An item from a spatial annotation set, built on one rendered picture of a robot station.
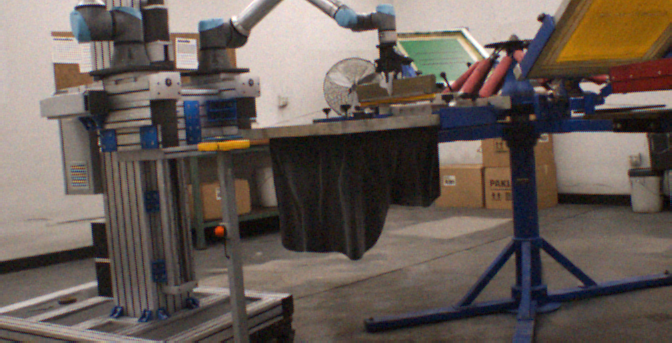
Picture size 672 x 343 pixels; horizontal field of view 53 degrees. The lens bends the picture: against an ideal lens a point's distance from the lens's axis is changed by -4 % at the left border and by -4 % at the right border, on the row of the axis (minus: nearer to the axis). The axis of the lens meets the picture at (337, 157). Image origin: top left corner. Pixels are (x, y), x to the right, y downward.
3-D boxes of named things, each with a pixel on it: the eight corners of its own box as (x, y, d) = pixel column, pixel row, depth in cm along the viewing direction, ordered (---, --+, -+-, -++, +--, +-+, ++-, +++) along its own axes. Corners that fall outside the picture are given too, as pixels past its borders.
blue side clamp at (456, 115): (442, 127, 249) (441, 108, 249) (432, 128, 253) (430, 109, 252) (491, 123, 269) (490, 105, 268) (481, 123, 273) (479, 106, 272)
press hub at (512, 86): (542, 322, 313) (525, 27, 306) (475, 310, 342) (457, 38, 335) (583, 301, 339) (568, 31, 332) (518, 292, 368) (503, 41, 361)
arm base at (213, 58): (190, 71, 300) (188, 49, 300) (212, 72, 313) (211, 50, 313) (216, 67, 293) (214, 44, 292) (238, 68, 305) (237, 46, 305)
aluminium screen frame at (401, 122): (341, 133, 218) (340, 121, 217) (237, 139, 261) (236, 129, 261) (489, 120, 270) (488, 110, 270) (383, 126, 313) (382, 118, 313)
